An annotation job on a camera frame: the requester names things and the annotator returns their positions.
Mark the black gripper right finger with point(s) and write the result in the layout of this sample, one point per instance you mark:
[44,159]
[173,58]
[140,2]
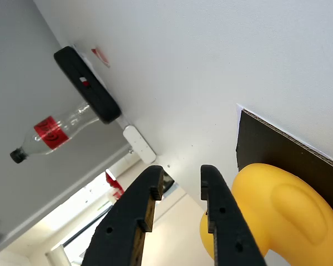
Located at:
[230,232]

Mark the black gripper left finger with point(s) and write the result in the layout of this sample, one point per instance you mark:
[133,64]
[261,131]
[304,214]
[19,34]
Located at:
[122,227]

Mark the yellow rubber duck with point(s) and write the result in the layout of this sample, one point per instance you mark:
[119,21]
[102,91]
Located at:
[280,207]

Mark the black cardboard square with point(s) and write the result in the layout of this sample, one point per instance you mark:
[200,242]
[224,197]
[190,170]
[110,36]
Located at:
[266,144]

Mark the thin black bar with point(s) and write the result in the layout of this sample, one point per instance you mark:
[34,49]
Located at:
[87,227]

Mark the red object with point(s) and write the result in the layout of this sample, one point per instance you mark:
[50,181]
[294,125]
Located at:
[115,185]

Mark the white power bank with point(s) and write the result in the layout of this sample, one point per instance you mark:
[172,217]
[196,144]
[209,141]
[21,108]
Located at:
[140,144]

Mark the clear plastic bottle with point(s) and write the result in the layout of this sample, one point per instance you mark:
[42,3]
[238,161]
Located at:
[52,134]

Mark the black oval case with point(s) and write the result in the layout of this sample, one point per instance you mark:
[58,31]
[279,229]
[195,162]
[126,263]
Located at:
[86,91]

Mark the red white paper packet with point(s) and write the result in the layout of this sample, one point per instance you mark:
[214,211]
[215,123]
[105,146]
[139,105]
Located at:
[100,56]

